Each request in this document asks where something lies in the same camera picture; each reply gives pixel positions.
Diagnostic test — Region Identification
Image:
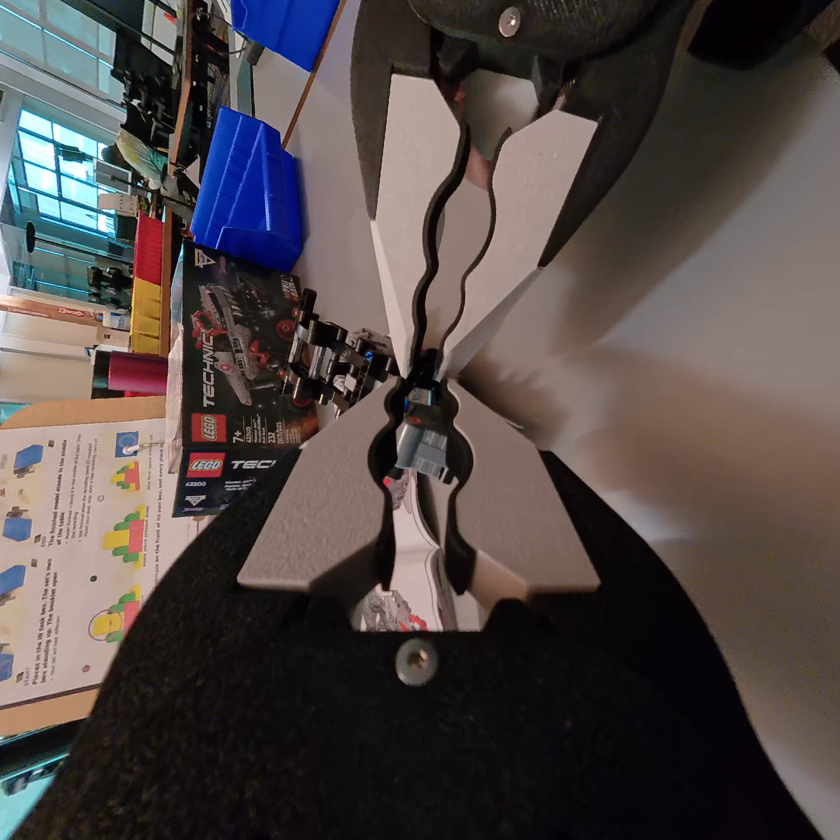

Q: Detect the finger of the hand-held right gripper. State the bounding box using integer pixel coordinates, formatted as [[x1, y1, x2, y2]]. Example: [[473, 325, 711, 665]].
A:
[[436, 109, 600, 383], [369, 72, 473, 378]]

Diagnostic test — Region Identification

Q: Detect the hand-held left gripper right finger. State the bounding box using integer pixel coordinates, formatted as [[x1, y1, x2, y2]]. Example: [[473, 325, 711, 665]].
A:
[[445, 379, 602, 614]]

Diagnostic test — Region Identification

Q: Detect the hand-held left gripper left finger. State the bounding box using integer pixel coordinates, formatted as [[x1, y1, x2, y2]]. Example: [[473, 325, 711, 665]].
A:
[[236, 379, 403, 614]]

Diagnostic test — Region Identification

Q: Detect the black grey toy truck chassis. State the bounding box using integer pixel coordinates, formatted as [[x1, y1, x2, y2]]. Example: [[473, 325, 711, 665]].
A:
[[281, 287, 475, 514]]

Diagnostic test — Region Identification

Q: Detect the person's right forearm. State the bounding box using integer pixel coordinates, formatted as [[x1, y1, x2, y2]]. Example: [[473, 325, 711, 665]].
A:
[[688, 0, 840, 72]]

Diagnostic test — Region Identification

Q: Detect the grey desk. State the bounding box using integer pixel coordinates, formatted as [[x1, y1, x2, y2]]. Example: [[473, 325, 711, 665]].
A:
[[164, 0, 840, 831]]

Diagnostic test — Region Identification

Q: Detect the open instruction booklet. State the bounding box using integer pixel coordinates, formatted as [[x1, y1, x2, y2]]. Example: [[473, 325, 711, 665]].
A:
[[354, 459, 463, 632]]

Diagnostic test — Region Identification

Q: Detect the small blue storage bin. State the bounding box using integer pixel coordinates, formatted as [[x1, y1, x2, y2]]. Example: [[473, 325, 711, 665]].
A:
[[190, 106, 307, 273]]

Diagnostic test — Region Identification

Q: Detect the black toy set box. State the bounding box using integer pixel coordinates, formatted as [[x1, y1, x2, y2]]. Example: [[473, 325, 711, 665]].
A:
[[171, 239, 324, 519]]

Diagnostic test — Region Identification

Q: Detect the large blue storage bin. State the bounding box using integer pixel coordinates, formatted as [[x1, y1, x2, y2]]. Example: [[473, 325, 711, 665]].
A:
[[230, 0, 340, 72]]

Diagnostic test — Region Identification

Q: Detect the maroon tumbler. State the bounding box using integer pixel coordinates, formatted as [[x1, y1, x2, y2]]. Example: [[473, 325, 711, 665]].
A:
[[92, 350, 170, 399]]

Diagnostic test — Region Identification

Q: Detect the yellow storage bin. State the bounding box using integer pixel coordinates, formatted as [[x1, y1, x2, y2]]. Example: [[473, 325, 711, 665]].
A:
[[129, 279, 163, 357]]

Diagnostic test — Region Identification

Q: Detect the red storage bin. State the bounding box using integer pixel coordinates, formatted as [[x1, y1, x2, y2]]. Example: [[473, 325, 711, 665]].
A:
[[134, 211, 166, 284]]

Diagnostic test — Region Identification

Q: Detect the wooden display board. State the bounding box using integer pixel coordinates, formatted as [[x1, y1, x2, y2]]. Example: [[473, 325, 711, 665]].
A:
[[0, 395, 221, 737]]

